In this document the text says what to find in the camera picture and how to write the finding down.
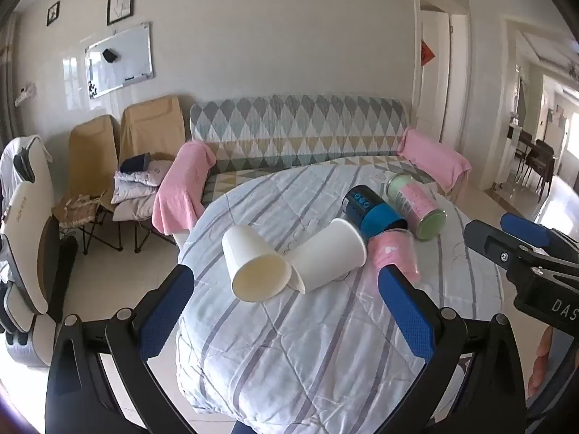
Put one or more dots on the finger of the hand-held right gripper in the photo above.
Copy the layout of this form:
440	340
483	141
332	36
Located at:
527	229
486	244

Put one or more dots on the sofa with diamond cover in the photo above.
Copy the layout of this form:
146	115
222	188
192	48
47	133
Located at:
294	131

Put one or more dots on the red door sign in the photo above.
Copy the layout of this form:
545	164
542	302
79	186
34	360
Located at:
428	54

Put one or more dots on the dark dining chair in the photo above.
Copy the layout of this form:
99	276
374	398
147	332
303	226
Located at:
540	162

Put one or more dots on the black whiteboard eraser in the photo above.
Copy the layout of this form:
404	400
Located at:
110	54

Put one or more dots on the person's right hand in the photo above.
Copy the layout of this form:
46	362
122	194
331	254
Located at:
540	361

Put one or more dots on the woven beige cloth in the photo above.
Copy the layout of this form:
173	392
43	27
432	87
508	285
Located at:
74	212

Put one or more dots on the blue cup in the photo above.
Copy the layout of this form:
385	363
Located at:
375	217

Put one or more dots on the black picture frame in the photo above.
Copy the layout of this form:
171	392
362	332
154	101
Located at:
121	5
53	13

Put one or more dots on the beige folding chair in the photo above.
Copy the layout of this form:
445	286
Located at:
151	131
92	153

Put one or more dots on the white paper cup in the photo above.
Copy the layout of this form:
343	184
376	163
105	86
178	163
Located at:
253	253
330	253

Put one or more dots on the dark blue cushion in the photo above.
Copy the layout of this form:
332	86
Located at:
135	163

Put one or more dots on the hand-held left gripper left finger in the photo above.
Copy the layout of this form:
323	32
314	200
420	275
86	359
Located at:
165	312

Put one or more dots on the striped quilt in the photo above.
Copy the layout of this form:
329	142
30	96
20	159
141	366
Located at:
316	348

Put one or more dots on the white massage chair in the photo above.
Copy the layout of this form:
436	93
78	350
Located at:
27	235

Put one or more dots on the white door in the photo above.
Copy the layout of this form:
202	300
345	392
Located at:
434	90

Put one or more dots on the stack of pale pillows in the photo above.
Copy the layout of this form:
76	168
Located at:
135	194

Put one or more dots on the pink towel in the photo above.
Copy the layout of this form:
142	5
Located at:
434	153
178	190

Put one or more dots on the whiteboard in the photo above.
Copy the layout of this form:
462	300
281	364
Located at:
120	61

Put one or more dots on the curtain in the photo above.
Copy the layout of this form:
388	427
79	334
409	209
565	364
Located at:
9	81

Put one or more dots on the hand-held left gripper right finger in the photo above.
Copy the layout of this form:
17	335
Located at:
407	312

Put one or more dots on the green and pink cup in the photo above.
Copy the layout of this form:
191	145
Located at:
416	203

